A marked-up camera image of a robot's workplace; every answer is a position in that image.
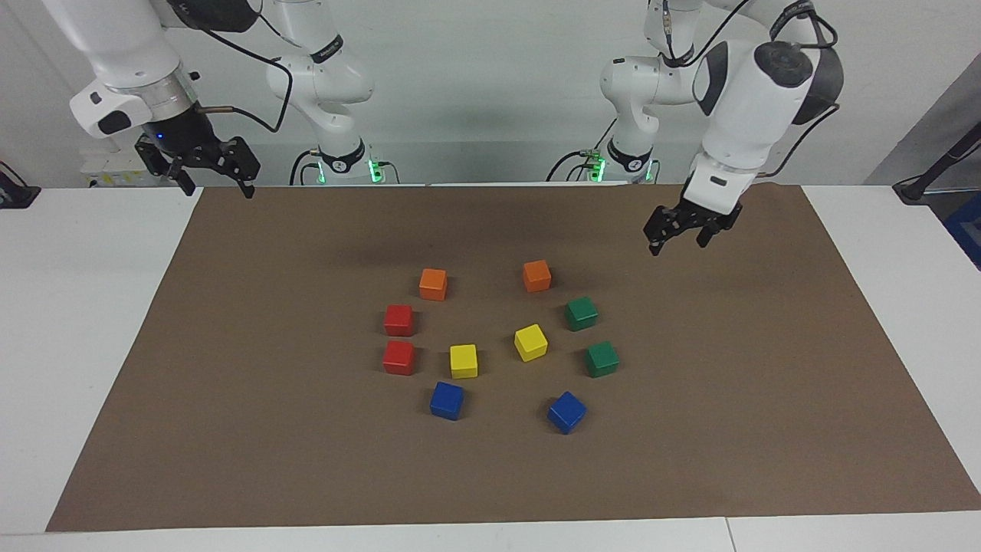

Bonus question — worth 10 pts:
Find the green wooden block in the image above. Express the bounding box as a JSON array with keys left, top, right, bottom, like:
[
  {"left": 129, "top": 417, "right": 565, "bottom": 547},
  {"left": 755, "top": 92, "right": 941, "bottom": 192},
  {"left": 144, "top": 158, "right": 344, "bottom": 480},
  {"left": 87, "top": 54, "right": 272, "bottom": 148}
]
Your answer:
[
  {"left": 585, "top": 341, "right": 620, "bottom": 379},
  {"left": 565, "top": 297, "right": 599, "bottom": 332}
]

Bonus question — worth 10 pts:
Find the blue crate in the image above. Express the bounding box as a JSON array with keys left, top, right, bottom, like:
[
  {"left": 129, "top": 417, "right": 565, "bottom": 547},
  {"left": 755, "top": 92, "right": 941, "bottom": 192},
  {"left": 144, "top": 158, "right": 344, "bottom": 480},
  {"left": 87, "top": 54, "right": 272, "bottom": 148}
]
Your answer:
[{"left": 944, "top": 192, "right": 981, "bottom": 271}]

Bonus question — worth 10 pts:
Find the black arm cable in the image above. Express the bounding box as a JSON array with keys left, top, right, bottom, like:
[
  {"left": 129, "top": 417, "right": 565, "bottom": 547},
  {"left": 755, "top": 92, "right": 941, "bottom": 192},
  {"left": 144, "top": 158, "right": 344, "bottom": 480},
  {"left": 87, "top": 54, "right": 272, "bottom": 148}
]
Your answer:
[
  {"left": 172, "top": 0, "right": 296, "bottom": 135},
  {"left": 663, "top": 0, "right": 842, "bottom": 179}
]

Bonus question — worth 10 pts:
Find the white power box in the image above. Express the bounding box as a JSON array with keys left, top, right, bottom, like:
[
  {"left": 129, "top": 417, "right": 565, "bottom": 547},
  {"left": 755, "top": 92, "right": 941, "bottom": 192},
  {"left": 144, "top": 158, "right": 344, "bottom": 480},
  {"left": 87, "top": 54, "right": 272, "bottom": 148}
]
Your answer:
[{"left": 80, "top": 144, "right": 166, "bottom": 188}]

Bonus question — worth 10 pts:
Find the brown table mat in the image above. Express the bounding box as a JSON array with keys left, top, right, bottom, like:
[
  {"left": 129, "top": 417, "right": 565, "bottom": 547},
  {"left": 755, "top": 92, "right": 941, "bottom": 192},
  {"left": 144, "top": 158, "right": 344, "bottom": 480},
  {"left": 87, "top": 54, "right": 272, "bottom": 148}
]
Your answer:
[{"left": 46, "top": 182, "right": 981, "bottom": 532}]

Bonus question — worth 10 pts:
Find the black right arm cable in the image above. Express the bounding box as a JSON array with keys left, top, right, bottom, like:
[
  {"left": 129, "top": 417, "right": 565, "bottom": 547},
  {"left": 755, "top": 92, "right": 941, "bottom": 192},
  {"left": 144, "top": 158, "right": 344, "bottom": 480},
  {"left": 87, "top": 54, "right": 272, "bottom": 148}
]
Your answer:
[{"left": 172, "top": 0, "right": 296, "bottom": 135}]

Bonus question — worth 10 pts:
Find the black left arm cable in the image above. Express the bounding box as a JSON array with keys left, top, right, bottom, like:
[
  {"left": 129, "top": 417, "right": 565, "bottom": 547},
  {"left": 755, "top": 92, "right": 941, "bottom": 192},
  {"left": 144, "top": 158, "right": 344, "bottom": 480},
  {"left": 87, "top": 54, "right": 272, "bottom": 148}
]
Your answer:
[{"left": 663, "top": 0, "right": 842, "bottom": 179}]

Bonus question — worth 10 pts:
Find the black stand with pole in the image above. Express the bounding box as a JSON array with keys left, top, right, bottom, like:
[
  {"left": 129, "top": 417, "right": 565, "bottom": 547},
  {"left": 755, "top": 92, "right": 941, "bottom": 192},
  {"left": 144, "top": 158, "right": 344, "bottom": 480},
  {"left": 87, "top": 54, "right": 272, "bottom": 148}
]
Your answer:
[{"left": 893, "top": 121, "right": 981, "bottom": 205}]

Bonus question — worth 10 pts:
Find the black base cable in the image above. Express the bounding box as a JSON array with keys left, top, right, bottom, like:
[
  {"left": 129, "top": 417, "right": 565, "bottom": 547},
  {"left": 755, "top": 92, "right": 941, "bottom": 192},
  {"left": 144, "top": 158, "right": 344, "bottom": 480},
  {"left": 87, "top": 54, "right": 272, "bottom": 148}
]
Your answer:
[
  {"left": 546, "top": 117, "right": 618, "bottom": 183},
  {"left": 289, "top": 149, "right": 319, "bottom": 186}
]

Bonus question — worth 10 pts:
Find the blue wooden block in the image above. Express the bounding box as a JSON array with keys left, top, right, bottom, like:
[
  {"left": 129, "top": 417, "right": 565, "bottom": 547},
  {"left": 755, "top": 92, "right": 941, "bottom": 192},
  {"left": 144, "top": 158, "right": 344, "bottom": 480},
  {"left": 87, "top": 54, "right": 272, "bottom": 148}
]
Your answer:
[
  {"left": 429, "top": 381, "right": 465, "bottom": 422},
  {"left": 546, "top": 391, "right": 588, "bottom": 435}
]

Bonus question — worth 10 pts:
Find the black clamp base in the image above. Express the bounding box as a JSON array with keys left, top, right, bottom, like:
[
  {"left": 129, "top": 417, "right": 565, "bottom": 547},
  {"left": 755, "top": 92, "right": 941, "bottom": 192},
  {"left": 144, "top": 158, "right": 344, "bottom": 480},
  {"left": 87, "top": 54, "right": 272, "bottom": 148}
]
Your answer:
[{"left": 0, "top": 161, "right": 41, "bottom": 209}]

